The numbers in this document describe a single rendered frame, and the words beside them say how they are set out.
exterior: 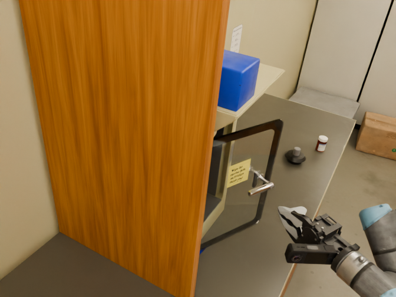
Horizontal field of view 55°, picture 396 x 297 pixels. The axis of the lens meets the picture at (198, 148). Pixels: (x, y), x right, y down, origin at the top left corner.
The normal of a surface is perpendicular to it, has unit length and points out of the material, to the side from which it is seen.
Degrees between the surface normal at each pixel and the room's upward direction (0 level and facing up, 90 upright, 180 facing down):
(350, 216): 0
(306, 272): 0
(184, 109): 90
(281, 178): 0
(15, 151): 90
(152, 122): 90
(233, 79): 90
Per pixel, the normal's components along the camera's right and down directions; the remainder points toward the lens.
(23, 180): 0.87, 0.33
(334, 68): -0.49, 0.46
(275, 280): 0.08, -0.83
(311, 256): 0.03, 0.58
